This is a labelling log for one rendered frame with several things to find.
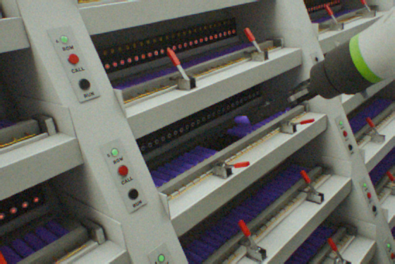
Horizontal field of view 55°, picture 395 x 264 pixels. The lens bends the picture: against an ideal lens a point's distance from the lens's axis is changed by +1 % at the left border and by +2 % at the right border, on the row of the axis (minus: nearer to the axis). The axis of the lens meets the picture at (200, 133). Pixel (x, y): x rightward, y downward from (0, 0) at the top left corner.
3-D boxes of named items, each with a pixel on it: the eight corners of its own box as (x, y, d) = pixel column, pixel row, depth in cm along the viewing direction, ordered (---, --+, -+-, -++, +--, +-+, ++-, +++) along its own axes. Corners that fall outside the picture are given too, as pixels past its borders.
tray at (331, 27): (391, 22, 152) (394, -15, 147) (317, 56, 113) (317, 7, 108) (341, 24, 166) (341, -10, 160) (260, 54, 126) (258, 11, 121)
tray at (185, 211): (326, 128, 108) (326, 97, 105) (173, 241, 69) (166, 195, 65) (266, 118, 122) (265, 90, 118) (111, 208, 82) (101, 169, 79)
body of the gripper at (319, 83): (337, 97, 69) (298, 116, 76) (357, 85, 74) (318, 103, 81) (317, 61, 69) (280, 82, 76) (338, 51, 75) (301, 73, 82)
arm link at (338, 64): (362, 27, 70) (339, 37, 64) (392, 83, 70) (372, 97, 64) (333, 44, 75) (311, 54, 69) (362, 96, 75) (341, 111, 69)
